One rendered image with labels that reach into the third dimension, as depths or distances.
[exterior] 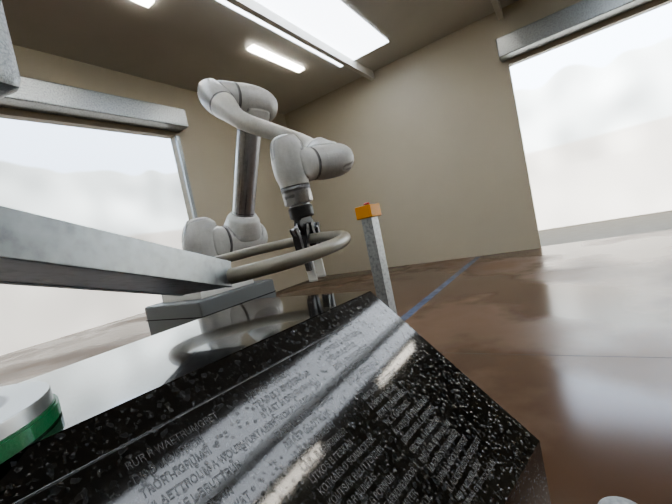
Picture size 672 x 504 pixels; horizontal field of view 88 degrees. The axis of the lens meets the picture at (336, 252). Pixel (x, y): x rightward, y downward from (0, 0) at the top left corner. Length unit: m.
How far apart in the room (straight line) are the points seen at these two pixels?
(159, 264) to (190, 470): 0.29
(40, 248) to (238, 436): 0.27
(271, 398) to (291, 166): 0.74
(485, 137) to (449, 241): 1.96
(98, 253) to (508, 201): 6.63
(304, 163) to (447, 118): 6.22
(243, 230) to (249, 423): 1.30
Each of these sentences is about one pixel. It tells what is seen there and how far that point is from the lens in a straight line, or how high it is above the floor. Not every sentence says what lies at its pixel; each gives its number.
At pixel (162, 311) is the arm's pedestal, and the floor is 0.77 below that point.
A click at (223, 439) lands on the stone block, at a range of 0.40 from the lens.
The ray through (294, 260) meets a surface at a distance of 0.68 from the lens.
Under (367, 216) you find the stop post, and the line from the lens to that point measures 2.20.
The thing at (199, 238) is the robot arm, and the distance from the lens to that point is 1.59.
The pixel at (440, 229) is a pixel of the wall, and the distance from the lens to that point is 7.13.
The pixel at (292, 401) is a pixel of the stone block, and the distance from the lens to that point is 0.44.
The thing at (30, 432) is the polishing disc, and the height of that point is 0.84.
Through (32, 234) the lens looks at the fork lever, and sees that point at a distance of 0.46.
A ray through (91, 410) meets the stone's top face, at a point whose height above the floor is 0.83.
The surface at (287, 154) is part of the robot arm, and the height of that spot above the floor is 1.19.
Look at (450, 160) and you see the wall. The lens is 7.07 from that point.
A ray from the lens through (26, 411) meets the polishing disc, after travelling 0.40.
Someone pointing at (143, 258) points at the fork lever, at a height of 0.96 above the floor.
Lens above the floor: 0.94
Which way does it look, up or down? 3 degrees down
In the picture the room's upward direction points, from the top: 12 degrees counter-clockwise
